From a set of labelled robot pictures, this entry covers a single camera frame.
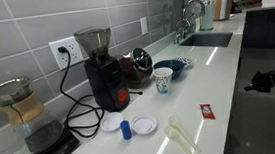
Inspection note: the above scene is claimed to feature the pale bluish container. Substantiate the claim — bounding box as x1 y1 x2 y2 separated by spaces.
198 0 220 32

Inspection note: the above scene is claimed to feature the kitchen sink basin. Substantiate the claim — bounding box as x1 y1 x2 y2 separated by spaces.
177 30 235 52

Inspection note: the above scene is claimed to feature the white round plastic lid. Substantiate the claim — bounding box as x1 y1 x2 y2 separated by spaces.
99 110 126 134
129 112 160 138

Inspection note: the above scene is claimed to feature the white light switch plate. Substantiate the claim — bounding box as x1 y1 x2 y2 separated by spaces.
139 16 150 37

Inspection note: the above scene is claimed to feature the tall chrome faucet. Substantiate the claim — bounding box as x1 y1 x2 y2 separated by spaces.
180 0 209 35

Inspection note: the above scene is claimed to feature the small blue cylinder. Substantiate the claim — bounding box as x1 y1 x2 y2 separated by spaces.
119 119 133 142

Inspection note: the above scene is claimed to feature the dark island cabinet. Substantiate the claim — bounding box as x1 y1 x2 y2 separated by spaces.
238 7 275 53

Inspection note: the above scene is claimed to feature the glass pour-over coffee maker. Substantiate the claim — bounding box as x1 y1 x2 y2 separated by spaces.
0 73 69 154

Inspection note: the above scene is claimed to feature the small chrome faucet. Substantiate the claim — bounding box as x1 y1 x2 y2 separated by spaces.
173 17 194 45

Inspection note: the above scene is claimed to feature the red ketchup packet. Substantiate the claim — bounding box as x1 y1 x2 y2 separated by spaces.
198 102 217 122

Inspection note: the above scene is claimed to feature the upright wooden board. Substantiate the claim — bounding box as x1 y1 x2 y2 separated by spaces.
212 0 239 22

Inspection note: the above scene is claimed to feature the blue bowl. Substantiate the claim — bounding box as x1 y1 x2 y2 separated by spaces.
152 58 188 83

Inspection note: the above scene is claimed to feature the white wall power outlet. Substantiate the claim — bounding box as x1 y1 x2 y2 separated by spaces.
47 35 86 72

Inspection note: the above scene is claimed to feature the black coffee grinder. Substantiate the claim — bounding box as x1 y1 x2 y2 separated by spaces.
72 24 132 116

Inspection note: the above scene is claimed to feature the black grinder power cable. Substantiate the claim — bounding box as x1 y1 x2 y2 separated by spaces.
55 42 107 141

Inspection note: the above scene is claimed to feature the glass coffee bean jar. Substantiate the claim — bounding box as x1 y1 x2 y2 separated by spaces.
116 46 155 91

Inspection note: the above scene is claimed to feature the patterned paper cup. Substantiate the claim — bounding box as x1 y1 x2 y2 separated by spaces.
152 66 176 97

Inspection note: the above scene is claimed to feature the cream plastic spoon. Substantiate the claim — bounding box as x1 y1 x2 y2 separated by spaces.
167 113 202 154
162 122 200 154

